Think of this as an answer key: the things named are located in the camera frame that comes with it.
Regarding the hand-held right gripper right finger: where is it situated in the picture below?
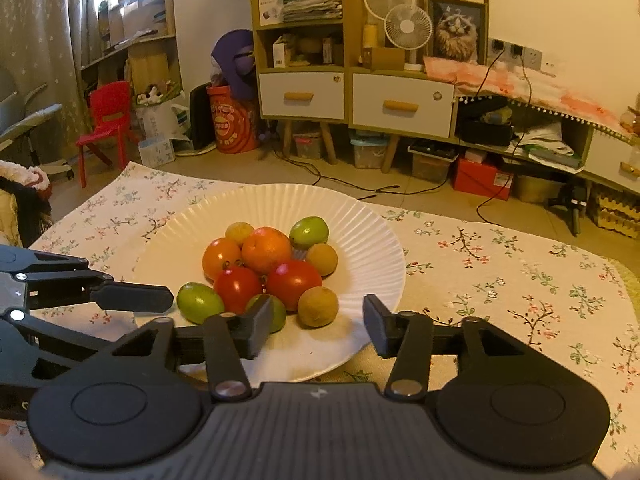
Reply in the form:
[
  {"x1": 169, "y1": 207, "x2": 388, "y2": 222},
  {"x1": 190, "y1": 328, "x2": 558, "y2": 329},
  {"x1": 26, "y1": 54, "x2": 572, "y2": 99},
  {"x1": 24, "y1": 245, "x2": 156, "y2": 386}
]
[{"x1": 362, "y1": 294, "x2": 523, "y2": 401}]

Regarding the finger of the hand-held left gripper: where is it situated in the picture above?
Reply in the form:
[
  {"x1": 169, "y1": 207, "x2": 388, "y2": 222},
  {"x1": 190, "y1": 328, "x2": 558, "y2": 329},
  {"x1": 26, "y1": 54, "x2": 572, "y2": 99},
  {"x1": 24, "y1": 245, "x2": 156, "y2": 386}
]
[
  {"x1": 0, "y1": 244, "x2": 175, "y2": 317},
  {"x1": 0, "y1": 310, "x2": 117, "y2": 391}
]

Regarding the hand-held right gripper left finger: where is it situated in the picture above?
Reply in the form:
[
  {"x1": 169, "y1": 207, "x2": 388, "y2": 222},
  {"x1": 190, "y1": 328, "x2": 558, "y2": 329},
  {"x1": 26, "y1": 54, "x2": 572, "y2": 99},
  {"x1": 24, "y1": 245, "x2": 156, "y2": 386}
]
[{"x1": 112, "y1": 294, "x2": 275, "y2": 401}]

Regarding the green tomato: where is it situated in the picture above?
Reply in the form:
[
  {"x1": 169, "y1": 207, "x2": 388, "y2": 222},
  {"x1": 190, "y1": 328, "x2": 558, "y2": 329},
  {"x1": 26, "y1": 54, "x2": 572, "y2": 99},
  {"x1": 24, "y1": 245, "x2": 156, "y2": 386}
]
[
  {"x1": 176, "y1": 282, "x2": 226, "y2": 325},
  {"x1": 289, "y1": 216, "x2": 330, "y2": 251},
  {"x1": 245, "y1": 294, "x2": 287, "y2": 335}
]

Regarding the red tomato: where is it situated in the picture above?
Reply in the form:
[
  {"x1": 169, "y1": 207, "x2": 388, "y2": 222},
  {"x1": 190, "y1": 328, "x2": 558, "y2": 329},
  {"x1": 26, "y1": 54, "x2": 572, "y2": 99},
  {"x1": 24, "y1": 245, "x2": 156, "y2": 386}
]
[
  {"x1": 214, "y1": 266, "x2": 264, "y2": 315},
  {"x1": 266, "y1": 260, "x2": 323, "y2": 311}
]

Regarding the orange tomato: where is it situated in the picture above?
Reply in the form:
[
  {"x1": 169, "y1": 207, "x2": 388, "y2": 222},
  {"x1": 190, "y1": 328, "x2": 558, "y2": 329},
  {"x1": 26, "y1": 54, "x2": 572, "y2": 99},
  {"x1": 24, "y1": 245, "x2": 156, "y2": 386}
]
[{"x1": 202, "y1": 237, "x2": 244, "y2": 281}]

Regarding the white ribbed plate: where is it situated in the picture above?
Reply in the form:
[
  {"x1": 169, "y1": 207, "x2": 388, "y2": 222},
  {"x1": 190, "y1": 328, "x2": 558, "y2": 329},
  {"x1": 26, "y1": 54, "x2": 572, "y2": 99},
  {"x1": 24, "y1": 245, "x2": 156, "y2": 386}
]
[{"x1": 134, "y1": 183, "x2": 406, "y2": 383}]

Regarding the orange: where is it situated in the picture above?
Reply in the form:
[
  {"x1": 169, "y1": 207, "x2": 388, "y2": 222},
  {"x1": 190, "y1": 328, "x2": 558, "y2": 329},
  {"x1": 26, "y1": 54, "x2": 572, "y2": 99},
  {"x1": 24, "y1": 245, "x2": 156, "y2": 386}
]
[{"x1": 241, "y1": 227, "x2": 293, "y2": 275}]

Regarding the dark clothing pile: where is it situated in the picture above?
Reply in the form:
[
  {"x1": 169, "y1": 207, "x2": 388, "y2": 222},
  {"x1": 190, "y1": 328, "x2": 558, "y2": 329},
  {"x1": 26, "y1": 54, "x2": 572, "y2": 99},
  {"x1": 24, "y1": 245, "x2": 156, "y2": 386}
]
[{"x1": 0, "y1": 160, "x2": 53, "y2": 248}]

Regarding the white floral tablecloth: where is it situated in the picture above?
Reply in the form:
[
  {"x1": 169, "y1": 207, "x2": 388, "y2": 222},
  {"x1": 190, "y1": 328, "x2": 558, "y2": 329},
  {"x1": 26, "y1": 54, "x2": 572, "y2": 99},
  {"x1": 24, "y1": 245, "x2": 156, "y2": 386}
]
[{"x1": 0, "y1": 161, "x2": 640, "y2": 480}]

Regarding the white tissue box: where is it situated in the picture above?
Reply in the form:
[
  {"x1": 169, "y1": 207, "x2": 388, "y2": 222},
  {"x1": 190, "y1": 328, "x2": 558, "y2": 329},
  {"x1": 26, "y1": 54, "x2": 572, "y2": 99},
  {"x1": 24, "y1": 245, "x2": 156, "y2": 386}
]
[{"x1": 138, "y1": 136, "x2": 177, "y2": 167}]

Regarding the clear box black lid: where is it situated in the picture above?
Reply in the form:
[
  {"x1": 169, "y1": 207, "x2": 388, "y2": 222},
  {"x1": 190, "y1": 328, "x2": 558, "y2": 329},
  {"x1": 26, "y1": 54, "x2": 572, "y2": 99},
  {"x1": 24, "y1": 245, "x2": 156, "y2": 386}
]
[{"x1": 407, "y1": 141, "x2": 458, "y2": 184}]

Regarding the clear box blue lid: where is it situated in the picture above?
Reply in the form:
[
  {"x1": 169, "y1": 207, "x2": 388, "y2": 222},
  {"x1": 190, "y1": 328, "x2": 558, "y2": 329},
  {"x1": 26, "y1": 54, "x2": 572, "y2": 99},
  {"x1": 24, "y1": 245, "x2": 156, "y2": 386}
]
[{"x1": 349, "y1": 132, "x2": 390, "y2": 170}]

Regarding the red cardboard box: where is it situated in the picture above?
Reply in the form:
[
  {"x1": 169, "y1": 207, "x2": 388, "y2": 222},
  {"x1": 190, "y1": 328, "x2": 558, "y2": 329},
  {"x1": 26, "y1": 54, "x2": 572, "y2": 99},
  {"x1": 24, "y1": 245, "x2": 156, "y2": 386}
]
[{"x1": 452, "y1": 157, "x2": 515, "y2": 202}]

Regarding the white plastic bag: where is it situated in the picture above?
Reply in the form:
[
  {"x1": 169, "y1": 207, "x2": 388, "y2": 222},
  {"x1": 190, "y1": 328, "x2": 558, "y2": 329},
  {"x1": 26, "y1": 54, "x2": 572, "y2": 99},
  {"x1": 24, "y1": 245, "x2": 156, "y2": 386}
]
[{"x1": 132, "y1": 80, "x2": 193, "y2": 156}]

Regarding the clear storage box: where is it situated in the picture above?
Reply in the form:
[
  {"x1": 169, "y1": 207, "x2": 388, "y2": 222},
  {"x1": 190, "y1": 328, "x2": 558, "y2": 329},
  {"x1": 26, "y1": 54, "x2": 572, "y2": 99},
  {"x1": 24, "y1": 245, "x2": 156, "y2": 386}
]
[{"x1": 292, "y1": 132, "x2": 323, "y2": 161}]

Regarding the red plastic chair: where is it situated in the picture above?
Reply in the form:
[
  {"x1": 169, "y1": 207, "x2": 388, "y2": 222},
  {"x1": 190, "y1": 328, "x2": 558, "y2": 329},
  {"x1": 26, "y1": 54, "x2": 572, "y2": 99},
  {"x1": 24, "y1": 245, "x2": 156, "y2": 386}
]
[{"x1": 76, "y1": 81, "x2": 143, "y2": 188}]

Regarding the black flat case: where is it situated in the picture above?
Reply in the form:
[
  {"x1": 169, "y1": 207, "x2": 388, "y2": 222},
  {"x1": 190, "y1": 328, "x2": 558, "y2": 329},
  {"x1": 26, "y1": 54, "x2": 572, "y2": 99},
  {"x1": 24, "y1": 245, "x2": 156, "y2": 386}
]
[{"x1": 189, "y1": 82, "x2": 213, "y2": 151}]

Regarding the red orange bucket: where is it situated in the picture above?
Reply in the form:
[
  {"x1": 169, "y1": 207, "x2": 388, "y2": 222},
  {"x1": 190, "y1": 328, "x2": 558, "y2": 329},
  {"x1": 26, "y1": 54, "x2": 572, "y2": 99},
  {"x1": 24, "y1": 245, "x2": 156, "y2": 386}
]
[{"x1": 206, "y1": 84, "x2": 261, "y2": 155}]

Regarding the grey chair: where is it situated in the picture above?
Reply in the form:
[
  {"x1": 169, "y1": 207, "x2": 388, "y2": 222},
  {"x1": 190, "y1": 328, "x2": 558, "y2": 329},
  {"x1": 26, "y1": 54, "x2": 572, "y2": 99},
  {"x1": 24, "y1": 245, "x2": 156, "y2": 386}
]
[{"x1": 0, "y1": 67, "x2": 76, "y2": 181}]

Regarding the beige storage box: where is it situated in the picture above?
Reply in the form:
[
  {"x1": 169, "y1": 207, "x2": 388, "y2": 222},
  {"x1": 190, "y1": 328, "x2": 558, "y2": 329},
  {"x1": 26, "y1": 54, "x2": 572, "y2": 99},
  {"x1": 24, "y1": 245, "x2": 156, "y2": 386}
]
[{"x1": 512, "y1": 174, "x2": 563, "y2": 205}]

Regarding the black bag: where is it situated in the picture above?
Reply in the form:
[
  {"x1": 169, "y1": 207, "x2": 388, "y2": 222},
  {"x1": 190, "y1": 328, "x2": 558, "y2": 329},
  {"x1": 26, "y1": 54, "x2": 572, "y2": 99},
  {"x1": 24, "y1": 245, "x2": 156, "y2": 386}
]
[{"x1": 457, "y1": 97, "x2": 516, "y2": 147}]

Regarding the wooden bookshelf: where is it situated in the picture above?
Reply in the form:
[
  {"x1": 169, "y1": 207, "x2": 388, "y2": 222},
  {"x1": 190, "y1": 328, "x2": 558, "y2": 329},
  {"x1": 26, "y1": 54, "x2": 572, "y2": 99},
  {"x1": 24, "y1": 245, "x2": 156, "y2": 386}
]
[{"x1": 80, "y1": 0, "x2": 183, "y2": 111}]

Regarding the black tripod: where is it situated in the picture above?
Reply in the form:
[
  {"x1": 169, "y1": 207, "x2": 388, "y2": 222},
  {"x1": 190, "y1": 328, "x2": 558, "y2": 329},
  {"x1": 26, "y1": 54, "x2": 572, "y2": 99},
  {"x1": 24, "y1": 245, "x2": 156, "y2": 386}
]
[{"x1": 547, "y1": 185, "x2": 593, "y2": 235}]

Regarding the pile of papers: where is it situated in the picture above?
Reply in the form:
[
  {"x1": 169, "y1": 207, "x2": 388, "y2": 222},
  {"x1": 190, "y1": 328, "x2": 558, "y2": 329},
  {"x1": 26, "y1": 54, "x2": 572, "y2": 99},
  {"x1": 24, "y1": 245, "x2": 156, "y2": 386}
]
[{"x1": 515, "y1": 122, "x2": 583, "y2": 168}]

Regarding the low yellow cabinet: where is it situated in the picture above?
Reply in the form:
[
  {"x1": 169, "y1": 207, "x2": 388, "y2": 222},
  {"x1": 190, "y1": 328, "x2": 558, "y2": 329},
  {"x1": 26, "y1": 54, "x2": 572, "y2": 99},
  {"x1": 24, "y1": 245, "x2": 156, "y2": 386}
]
[{"x1": 348, "y1": 66, "x2": 457, "y2": 173}]

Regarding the wooden box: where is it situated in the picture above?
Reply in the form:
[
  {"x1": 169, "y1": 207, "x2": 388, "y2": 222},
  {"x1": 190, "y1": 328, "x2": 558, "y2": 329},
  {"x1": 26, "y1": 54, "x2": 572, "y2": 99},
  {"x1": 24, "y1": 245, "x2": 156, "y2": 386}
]
[{"x1": 370, "y1": 47, "x2": 406, "y2": 72}]

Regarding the stack of yellow egg cartons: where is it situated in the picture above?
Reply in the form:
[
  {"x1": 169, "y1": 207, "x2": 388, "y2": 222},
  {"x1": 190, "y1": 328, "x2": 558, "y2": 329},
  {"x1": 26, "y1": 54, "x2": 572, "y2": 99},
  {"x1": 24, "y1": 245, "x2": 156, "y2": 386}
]
[{"x1": 590, "y1": 187, "x2": 640, "y2": 240}]

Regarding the purple plush toy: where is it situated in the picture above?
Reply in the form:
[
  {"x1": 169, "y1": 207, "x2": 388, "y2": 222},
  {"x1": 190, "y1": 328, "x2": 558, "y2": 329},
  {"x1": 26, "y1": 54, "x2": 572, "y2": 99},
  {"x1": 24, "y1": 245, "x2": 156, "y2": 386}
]
[{"x1": 210, "y1": 29, "x2": 257, "y2": 103}]

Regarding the pink patterned cloth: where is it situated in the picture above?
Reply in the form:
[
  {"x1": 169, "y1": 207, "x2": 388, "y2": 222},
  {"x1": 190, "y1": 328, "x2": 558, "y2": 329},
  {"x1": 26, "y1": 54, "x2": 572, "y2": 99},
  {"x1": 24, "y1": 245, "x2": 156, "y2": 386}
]
[{"x1": 424, "y1": 56, "x2": 638, "y2": 143}]

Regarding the long yellow media cabinet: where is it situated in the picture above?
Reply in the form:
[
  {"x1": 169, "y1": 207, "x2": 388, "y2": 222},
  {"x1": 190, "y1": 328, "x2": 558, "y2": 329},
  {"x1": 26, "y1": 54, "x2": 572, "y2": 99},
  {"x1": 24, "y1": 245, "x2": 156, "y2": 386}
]
[{"x1": 452, "y1": 95, "x2": 640, "y2": 196}]

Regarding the grey patterned curtain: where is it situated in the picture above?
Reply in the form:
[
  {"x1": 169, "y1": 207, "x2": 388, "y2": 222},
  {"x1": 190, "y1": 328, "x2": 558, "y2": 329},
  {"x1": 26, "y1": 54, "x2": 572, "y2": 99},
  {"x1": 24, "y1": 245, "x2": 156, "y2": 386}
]
[{"x1": 0, "y1": 0, "x2": 98, "y2": 171}]

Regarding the tall yellow cabinet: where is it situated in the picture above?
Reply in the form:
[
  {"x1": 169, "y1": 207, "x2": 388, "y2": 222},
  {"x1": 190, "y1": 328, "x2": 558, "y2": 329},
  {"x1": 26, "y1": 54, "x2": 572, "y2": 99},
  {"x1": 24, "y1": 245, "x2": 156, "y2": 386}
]
[{"x1": 250, "y1": 0, "x2": 366, "y2": 163}]

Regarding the framed cat picture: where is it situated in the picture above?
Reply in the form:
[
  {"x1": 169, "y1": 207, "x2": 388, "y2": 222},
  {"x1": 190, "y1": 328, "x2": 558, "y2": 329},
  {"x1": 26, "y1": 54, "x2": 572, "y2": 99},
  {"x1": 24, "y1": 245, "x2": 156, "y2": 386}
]
[{"x1": 419, "y1": 0, "x2": 490, "y2": 65}]

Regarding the white printed box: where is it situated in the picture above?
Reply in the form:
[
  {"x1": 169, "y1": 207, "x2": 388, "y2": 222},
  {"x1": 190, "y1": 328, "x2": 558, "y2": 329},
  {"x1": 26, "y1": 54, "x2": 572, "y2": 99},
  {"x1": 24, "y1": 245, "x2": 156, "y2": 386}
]
[{"x1": 258, "y1": 0, "x2": 285, "y2": 26}]

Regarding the stack of newspapers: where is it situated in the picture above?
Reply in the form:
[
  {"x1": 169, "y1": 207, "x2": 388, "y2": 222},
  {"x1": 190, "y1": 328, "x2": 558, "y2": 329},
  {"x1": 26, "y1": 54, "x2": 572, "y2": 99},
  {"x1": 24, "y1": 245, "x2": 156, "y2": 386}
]
[{"x1": 282, "y1": 0, "x2": 344, "y2": 23}]

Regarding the white drawer wooden handle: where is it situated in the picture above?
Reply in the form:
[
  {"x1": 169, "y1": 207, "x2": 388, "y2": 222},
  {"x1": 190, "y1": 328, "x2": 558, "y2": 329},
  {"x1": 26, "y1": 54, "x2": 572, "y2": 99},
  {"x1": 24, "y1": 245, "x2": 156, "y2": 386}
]
[
  {"x1": 582, "y1": 132, "x2": 640, "y2": 181},
  {"x1": 258, "y1": 72, "x2": 346, "y2": 121},
  {"x1": 352, "y1": 74, "x2": 454, "y2": 138}
]

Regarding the black power cable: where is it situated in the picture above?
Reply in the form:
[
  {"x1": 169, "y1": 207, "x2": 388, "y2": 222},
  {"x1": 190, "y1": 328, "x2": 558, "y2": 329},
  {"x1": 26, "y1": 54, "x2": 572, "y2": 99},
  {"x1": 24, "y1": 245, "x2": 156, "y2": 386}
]
[{"x1": 510, "y1": 57, "x2": 535, "y2": 148}]

